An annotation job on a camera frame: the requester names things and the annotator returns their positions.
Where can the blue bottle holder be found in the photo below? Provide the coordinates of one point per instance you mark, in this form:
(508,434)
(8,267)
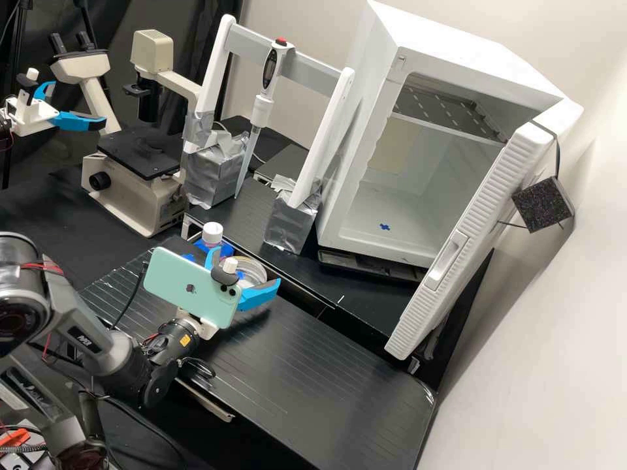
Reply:
(228,251)

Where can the pipette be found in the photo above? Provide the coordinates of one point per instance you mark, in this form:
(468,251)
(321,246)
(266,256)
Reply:
(269,68)

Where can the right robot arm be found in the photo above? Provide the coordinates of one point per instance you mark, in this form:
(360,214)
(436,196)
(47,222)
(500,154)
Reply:
(112,347)

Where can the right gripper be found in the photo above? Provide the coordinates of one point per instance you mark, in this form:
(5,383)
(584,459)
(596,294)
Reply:
(206,331)

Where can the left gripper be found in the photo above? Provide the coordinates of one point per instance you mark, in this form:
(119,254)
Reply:
(32,116)

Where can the petri dish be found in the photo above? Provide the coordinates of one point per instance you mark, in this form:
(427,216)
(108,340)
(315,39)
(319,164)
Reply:
(250,271)

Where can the incubator door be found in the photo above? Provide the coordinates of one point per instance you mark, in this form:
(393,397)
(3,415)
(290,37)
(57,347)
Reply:
(465,245)

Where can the cream microscope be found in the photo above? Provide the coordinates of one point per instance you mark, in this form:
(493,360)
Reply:
(142,196)

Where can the white pipette stand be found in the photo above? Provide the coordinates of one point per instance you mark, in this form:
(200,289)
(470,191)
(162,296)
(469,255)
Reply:
(210,83)

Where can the white incubator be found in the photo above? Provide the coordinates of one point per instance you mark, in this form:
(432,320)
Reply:
(441,59)

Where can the small bottle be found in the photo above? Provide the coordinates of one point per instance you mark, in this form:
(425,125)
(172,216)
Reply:
(212,234)

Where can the right wrist camera phone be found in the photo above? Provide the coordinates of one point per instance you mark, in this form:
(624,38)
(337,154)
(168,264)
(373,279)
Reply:
(191,286)

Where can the black platform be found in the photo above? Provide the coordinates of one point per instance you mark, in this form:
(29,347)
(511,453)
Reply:
(343,294)
(294,382)

